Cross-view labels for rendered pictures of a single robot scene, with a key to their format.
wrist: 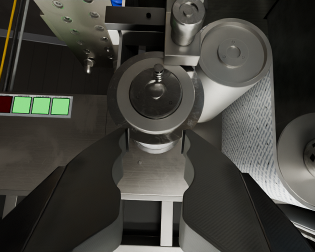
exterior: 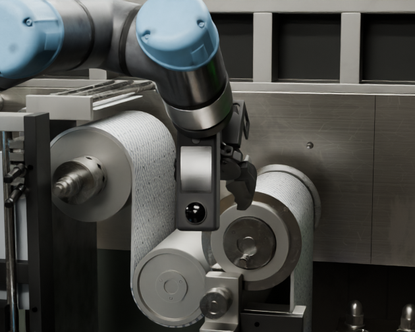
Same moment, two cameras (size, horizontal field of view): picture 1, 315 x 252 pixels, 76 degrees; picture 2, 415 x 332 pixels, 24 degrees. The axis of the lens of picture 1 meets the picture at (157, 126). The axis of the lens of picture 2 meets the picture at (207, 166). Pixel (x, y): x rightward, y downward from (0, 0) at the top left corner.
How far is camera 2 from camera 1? 109 cm
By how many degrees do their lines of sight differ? 13
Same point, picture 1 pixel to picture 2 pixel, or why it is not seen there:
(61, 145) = not seen: outside the picture
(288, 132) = (118, 202)
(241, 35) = (161, 306)
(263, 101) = (138, 235)
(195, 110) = not seen: hidden behind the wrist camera
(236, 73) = (168, 263)
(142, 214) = (309, 49)
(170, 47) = (232, 285)
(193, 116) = not seen: hidden behind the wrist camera
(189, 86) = (215, 249)
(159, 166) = (275, 138)
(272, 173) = (134, 161)
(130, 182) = (323, 112)
